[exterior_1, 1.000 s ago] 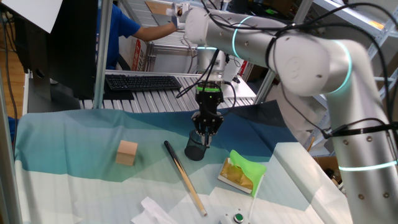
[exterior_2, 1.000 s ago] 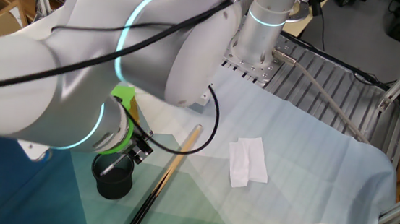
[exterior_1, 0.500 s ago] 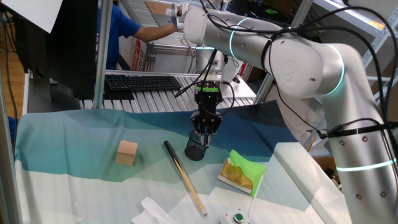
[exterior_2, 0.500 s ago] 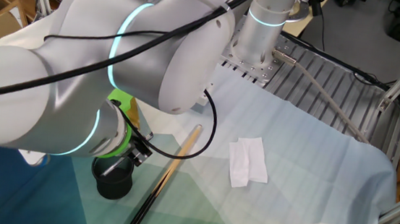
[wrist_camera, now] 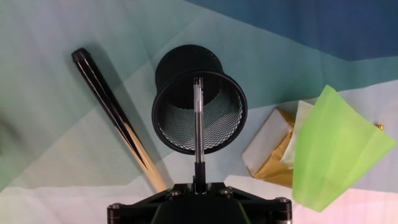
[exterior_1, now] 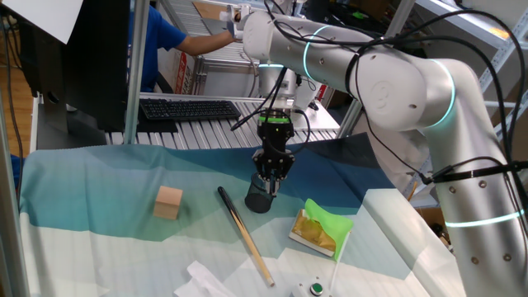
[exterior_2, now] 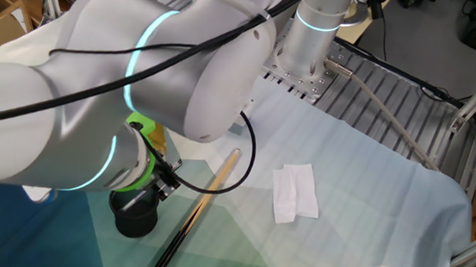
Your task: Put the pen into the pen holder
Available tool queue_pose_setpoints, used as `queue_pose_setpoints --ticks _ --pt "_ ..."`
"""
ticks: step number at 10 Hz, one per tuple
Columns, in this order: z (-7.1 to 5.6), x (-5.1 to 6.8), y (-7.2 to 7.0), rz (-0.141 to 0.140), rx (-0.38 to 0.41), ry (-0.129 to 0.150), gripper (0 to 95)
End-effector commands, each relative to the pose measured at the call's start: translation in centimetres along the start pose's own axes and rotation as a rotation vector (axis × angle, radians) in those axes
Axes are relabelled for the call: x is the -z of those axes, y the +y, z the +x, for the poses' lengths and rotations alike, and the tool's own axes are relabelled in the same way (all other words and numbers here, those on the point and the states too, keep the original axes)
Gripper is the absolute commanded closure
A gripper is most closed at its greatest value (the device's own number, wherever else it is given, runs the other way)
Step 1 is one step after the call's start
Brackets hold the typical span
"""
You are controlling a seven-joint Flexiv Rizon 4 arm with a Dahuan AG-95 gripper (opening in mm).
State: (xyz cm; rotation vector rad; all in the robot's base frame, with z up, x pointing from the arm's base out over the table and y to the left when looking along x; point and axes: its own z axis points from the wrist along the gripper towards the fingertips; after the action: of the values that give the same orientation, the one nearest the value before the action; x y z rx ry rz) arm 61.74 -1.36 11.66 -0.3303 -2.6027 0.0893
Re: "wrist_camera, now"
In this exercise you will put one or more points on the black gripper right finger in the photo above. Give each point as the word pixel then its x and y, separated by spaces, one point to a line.
pixel 264 205

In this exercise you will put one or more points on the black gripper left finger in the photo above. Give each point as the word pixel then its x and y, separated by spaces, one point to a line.
pixel 136 205

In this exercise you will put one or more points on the clear pen with black grip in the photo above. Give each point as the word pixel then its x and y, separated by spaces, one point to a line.
pixel 199 130

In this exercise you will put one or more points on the black mesh pen holder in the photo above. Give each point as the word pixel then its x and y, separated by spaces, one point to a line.
pixel 183 62

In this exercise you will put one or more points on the gold and white tissue pack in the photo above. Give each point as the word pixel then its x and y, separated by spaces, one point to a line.
pixel 267 146

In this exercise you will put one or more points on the green flag on white pole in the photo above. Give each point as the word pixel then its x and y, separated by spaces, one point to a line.
pixel 335 149

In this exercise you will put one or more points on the teal blue white tablecloth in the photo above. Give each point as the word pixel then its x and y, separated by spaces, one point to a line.
pixel 62 140

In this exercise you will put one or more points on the black and wood cue stick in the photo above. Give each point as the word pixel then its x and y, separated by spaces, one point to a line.
pixel 105 96

